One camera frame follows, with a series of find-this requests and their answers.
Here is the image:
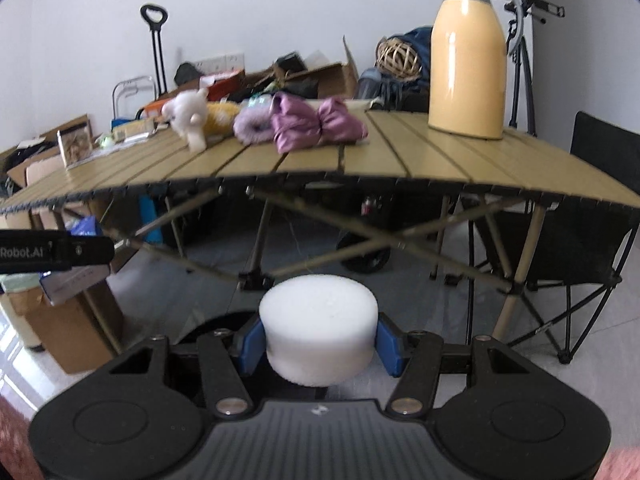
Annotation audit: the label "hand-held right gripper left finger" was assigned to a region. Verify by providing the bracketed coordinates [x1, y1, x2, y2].
[107, 319, 267, 417]

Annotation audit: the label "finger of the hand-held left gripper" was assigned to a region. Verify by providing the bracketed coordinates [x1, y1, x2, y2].
[55, 237, 115, 270]

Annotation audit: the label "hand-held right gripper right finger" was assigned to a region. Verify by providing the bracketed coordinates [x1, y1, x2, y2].
[376, 312, 533, 417]

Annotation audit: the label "black round bin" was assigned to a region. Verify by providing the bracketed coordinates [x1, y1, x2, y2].
[170, 310, 401, 402]

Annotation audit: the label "white foam cylinder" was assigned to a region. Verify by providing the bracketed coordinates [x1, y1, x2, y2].
[259, 275, 378, 387]

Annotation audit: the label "white and yellow plush toy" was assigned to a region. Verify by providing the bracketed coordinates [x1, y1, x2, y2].
[162, 87, 241, 153]

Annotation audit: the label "lavender fuzzy cloth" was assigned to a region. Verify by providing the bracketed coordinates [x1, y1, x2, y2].
[233, 106, 275, 144]

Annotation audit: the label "blue panel under table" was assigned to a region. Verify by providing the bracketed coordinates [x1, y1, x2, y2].
[139, 195, 164, 244]

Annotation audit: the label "cardboard box with liner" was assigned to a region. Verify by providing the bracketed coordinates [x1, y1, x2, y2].
[0, 275, 123, 375]

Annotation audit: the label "pile of open cardboard boxes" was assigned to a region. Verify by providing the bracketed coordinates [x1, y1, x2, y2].
[0, 115, 91, 192]

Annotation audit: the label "tan paper packet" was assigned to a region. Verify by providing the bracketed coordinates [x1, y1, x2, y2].
[112, 119, 156, 141]

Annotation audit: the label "white folding step stool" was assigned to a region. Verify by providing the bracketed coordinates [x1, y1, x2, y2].
[112, 76, 156, 121]

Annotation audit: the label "folding slatted camping table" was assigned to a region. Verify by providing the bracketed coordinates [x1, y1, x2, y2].
[0, 107, 640, 348]

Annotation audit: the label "small black bag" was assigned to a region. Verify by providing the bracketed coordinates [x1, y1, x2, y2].
[174, 62, 203, 86]

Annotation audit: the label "orange shoebox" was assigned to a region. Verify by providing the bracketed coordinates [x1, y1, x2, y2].
[142, 70, 247, 117]

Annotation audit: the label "pink satin cloth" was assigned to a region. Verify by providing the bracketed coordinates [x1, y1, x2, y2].
[271, 92, 369, 155]

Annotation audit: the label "black folding chair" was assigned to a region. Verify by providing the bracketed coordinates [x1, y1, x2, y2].
[467, 111, 640, 365]

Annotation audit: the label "grey water bottle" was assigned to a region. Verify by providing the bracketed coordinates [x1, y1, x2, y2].
[357, 67, 381, 101]

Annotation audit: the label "open cardboard box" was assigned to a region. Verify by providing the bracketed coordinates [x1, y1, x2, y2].
[272, 35, 360, 102]

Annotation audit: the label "yellow thermos jug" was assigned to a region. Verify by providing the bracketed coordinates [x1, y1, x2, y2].
[428, 0, 526, 140]

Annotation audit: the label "dark blue backpack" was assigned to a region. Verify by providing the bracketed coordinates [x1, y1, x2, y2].
[372, 26, 433, 108]

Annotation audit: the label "woven rattan ball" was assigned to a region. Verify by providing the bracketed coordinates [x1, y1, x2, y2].
[376, 36, 421, 80]

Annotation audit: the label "black pull handle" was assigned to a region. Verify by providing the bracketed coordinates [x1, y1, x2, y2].
[140, 4, 170, 101]

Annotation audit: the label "white wall sockets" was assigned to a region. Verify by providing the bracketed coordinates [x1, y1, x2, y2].
[192, 52, 246, 73]

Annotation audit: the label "black camera tripod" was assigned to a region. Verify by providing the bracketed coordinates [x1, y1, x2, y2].
[505, 0, 566, 137]

